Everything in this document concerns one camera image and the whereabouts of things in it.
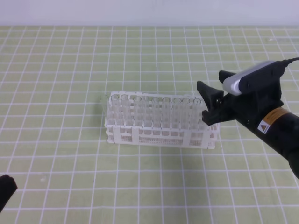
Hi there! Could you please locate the white plastic test tube rack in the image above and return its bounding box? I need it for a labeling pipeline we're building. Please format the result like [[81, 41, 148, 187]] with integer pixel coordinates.
[[100, 91, 220, 149]]

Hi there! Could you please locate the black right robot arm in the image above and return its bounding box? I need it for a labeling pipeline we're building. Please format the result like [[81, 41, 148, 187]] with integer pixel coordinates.
[[197, 68, 299, 176]]

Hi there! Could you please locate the green grid tablecloth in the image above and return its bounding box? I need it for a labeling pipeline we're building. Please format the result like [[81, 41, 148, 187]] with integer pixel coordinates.
[[0, 26, 299, 224]]

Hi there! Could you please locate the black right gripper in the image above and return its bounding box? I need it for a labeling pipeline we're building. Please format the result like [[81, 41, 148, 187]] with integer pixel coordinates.
[[197, 70, 283, 130]]

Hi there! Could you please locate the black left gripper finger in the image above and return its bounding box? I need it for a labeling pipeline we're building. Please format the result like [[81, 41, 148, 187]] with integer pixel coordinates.
[[0, 175, 18, 211]]

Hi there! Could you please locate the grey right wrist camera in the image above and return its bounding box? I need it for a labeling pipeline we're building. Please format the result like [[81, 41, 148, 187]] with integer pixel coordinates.
[[222, 61, 286, 96]]

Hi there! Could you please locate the black camera cable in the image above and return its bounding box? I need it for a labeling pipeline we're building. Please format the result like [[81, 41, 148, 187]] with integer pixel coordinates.
[[281, 57, 299, 68]]

